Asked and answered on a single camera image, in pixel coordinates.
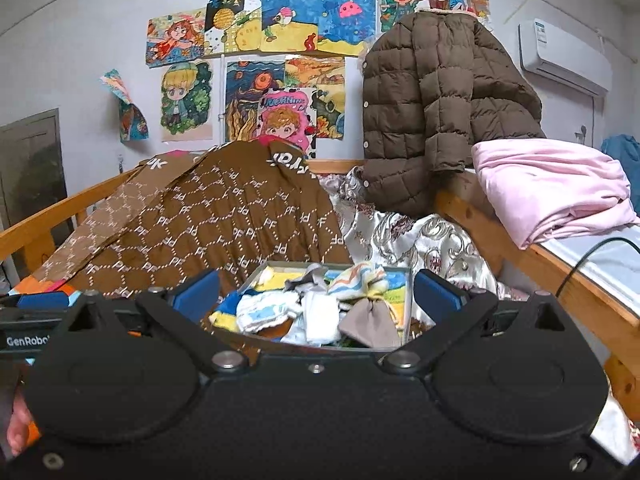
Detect person's left hand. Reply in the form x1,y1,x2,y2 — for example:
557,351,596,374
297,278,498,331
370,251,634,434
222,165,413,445
7,385,37,457

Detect red-haired boy wall poster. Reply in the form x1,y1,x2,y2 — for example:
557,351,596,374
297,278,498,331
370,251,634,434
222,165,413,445
377,0,427,34

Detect brown puffer jacket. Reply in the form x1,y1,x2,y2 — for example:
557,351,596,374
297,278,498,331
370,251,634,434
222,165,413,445
360,10,547,219

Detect green spotted wall painting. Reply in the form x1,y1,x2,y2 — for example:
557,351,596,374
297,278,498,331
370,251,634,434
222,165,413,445
313,87,347,141

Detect grey white cloth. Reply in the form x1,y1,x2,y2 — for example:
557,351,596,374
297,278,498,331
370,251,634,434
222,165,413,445
284,263,329,294

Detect blue fish wall painting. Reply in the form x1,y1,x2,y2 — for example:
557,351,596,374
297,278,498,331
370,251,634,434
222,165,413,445
259,0,321,54

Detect brown patterned quilt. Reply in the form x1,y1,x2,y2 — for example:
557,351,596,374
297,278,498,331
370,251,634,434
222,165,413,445
37,139,354,302

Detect colourful striped blanket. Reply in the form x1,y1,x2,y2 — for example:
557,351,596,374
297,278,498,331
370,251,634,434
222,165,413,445
9,279,82,302

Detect light blue bed sheet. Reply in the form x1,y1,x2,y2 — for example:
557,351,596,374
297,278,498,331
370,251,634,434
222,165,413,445
537,236,640,322

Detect yellow black wall painting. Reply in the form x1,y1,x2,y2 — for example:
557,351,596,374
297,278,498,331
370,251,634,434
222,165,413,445
204,0,264,57

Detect blond boy wall poster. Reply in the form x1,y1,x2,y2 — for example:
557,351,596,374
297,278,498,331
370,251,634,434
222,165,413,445
159,59,214,143

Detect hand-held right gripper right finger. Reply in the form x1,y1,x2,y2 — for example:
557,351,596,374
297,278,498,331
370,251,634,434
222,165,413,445
382,269,576,376

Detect black cable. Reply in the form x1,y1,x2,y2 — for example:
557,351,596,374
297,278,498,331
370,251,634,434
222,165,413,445
554,237,640,297

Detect white patterned sock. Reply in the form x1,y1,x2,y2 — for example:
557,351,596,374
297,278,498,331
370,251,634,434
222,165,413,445
237,292,302,334
327,262,389,302

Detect white air conditioner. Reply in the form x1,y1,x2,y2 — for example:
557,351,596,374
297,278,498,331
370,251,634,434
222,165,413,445
518,18,614,98

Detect blue cloth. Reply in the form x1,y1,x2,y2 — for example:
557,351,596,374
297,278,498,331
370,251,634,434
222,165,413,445
599,134,640,187

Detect pink jellyfish wall painting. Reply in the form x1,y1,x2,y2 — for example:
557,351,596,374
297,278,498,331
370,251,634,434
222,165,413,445
315,0,377,57

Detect red-haired girl wall poster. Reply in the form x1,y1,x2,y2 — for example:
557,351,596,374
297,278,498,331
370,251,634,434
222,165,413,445
145,13,207,68

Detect white floral satin quilt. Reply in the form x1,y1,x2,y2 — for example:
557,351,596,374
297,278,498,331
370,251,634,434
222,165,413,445
319,165,640,467

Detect pink folded blanket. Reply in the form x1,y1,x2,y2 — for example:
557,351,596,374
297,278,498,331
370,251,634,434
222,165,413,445
472,138,640,252

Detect grey door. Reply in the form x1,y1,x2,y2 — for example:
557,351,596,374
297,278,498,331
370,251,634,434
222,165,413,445
0,108,69,232

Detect blue orange wall painting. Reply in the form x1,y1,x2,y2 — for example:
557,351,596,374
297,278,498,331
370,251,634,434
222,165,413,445
224,58,287,143

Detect crumpled colourful wall paper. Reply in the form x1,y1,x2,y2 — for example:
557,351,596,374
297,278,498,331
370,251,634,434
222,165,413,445
99,69,150,144

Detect wooden bunk frame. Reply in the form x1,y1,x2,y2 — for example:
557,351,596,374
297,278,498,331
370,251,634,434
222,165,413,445
433,170,640,412

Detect grey drawstring pouch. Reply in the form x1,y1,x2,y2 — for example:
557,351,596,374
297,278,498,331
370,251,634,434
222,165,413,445
337,300,402,349

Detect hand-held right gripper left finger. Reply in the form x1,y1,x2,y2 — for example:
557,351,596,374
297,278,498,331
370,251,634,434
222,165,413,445
61,269,251,376

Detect orange desert wall painting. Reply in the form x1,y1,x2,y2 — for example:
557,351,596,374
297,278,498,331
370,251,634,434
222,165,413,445
284,55,347,91

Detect painted cardboard box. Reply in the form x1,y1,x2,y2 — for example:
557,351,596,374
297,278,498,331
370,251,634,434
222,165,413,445
234,261,414,352

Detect white fluffy cloth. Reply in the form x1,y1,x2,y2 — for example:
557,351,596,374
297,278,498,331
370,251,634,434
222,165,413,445
302,292,342,347

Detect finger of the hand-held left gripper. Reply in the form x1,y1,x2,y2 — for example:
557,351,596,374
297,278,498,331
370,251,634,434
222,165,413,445
0,290,72,311
0,309,70,331

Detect blue yellow sock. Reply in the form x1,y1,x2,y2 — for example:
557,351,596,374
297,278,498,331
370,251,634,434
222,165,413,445
208,292,242,332

